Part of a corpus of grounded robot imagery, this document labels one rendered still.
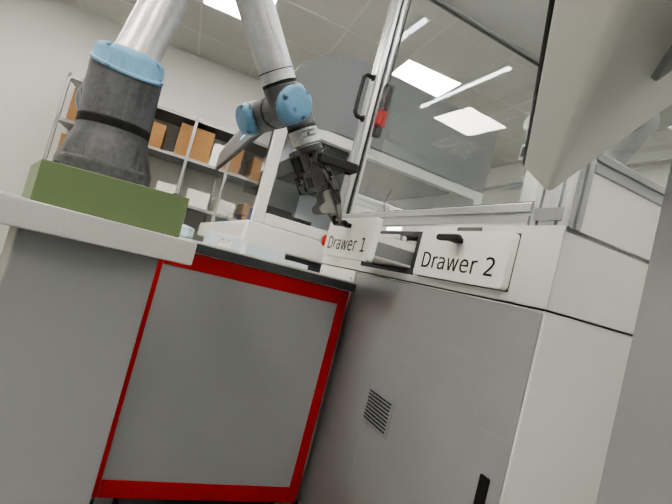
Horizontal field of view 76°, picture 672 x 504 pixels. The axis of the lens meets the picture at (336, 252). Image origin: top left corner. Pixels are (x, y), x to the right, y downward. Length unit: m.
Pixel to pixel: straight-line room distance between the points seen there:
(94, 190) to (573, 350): 0.82
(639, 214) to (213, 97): 5.00
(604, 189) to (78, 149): 0.89
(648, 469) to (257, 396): 1.08
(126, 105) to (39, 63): 4.95
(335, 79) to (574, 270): 1.55
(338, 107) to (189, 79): 3.65
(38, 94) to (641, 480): 5.62
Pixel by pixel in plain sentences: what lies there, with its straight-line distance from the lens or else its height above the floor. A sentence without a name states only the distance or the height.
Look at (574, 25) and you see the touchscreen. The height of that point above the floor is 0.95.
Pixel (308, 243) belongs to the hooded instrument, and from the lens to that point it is 1.98.
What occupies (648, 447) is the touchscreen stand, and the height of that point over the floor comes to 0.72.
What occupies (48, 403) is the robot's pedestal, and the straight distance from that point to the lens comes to 0.82.
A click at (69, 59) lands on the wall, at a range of 5.73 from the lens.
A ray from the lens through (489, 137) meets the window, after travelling 1.08.
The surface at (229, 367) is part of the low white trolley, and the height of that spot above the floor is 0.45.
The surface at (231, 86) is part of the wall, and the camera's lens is 5.61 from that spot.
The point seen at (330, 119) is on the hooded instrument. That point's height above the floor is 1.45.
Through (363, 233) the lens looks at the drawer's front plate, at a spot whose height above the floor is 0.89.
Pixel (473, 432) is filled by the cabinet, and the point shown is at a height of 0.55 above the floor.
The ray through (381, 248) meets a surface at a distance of 1.08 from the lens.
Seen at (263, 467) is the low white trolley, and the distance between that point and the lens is 1.39.
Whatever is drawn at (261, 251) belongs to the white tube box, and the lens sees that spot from 1.34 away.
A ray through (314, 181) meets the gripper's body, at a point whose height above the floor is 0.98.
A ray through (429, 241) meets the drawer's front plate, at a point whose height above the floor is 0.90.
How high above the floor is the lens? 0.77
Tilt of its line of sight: 3 degrees up
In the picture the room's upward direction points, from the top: 15 degrees clockwise
